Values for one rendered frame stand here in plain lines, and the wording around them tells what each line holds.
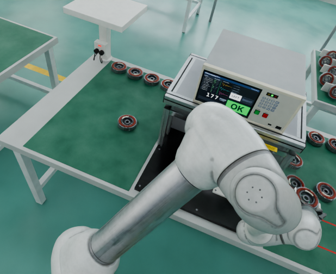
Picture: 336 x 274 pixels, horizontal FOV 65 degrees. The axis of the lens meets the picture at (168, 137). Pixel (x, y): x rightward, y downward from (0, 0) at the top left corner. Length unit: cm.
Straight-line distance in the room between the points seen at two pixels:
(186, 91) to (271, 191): 92
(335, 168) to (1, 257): 216
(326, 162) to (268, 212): 145
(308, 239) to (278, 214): 53
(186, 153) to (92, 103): 122
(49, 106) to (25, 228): 89
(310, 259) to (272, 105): 73
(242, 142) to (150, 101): 129
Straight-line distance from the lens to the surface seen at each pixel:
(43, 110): 175
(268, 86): 117
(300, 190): 141
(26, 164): 181
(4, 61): 218
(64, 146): 153
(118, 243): 78
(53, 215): 217
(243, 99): 122
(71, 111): 171
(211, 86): 121
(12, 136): 164
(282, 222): 53
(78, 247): 86
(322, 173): 184
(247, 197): 48
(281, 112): 124
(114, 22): 162
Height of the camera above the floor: 192
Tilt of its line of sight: 48 degrees down
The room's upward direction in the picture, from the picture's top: 13 degrees clockwise
